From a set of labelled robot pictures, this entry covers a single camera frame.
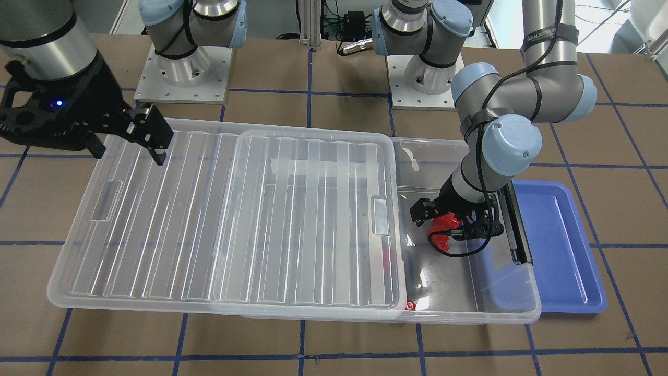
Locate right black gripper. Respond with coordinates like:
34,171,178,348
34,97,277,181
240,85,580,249
1,53,174,165

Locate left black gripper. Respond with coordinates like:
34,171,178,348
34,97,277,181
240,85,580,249
410,178,504,241

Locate red block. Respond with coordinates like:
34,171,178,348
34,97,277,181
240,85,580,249
428,213,462,254
404,299,417,311

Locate clear plastic box lid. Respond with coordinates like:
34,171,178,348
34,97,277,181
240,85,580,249
47,119,407,321

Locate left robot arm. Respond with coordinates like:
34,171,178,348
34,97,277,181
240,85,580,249
371,1,598,240

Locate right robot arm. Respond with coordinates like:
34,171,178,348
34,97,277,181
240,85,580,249
2,1,247,165

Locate clear plastic storage box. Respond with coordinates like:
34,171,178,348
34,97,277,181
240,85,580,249
214,137,541,325

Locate blue plastic tray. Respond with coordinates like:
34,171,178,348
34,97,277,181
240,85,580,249
479,180,607,314

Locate black box latch handle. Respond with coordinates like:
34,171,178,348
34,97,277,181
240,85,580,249
498,181,534,265

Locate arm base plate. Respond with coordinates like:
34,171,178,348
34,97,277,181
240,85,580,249
134,46,234,105
386,55,464,111

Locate aluminium frame post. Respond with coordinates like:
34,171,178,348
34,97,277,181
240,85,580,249
297,0,324,50

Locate black cables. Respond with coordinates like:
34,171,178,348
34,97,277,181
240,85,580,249
324,9,374,56

